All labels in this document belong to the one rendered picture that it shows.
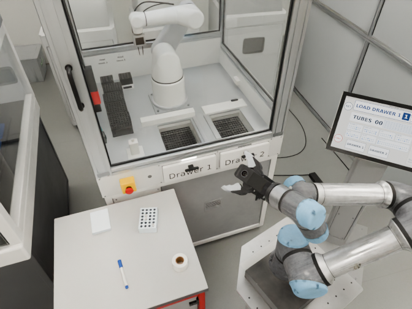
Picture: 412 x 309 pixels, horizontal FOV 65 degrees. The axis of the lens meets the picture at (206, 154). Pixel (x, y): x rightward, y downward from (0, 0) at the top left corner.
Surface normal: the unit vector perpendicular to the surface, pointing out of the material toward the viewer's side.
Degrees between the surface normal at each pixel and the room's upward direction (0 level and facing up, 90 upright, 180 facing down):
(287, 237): 10
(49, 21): 90
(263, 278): 3
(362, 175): 90
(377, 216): 0
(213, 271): 0
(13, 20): 90
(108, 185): 90
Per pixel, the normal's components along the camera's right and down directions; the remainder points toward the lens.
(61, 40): 0.32, 0.65
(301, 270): -0.56, -0.57
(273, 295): -0.04, -0.75
